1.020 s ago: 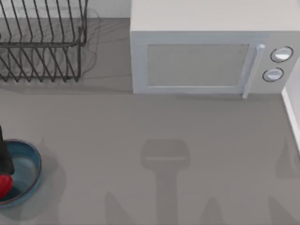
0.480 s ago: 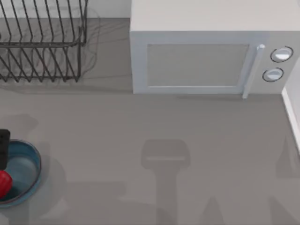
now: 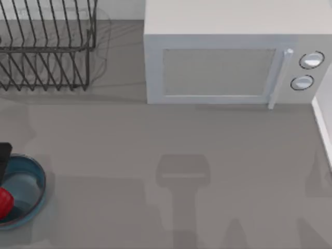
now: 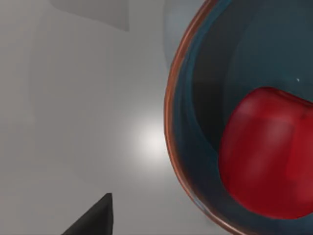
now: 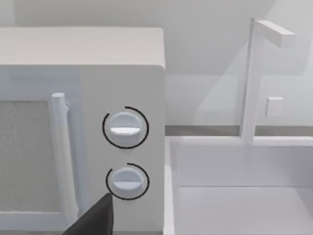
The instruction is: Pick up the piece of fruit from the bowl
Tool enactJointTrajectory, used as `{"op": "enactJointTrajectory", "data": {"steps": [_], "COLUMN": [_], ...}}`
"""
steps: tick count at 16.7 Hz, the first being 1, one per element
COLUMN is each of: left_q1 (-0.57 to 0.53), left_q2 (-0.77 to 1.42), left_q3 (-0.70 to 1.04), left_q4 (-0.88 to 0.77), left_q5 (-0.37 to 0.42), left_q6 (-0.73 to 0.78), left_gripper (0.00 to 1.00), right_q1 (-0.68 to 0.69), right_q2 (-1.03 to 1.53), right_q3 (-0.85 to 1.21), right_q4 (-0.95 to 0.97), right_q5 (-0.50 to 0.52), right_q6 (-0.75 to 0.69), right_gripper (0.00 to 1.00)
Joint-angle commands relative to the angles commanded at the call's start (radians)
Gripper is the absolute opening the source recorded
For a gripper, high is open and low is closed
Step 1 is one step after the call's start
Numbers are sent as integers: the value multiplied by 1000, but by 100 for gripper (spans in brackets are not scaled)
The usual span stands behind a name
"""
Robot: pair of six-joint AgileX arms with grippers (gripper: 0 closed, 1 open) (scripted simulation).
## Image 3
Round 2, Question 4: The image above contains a microwave oven door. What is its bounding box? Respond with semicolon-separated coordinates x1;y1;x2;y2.
145;35;283;105

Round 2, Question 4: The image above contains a pale microwave oven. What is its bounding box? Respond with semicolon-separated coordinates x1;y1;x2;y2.
143;0;332;109

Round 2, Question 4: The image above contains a small microwave knob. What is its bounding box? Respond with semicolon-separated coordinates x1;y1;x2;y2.
290;74;315;91

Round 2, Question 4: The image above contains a blue bowl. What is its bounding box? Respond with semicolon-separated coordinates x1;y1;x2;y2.
0;153;47;230

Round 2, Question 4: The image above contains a large microwave knob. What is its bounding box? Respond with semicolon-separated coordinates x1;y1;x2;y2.
298;50;325;70

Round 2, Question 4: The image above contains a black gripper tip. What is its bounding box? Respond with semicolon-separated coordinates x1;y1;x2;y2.
0;142;13;184

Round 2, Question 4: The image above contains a red apple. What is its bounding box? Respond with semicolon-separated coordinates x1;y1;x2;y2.
0;187;15;220

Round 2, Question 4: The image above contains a pale microwave door handle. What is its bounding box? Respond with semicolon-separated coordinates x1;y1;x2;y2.
267;48;294;109

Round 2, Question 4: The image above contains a dark wire dish rack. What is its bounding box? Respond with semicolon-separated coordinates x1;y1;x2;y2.
0;0;99;92

